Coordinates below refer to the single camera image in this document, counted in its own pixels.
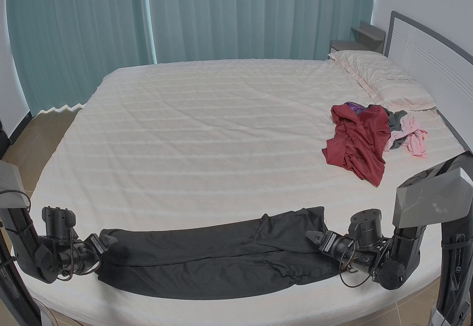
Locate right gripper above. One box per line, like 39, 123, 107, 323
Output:
305, 230, 355, 257

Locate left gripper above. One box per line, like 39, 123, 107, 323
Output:
86, 233, 119, 256

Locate black trousers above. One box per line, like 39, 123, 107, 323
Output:
97, 207, 350, 300

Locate dark red garment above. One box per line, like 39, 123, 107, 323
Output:
321, 103, 392, 187

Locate pink garment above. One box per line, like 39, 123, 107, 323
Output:
391, 115, 428, 159

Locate bed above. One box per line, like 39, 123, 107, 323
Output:
11, 10, 473, 326

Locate grey garment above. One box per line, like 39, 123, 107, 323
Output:
385, 109, 409, 150

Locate cream pillow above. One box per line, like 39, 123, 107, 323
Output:
327, 50, 437, 111

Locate grey bedside table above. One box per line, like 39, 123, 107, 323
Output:
330, 21, 386, 59

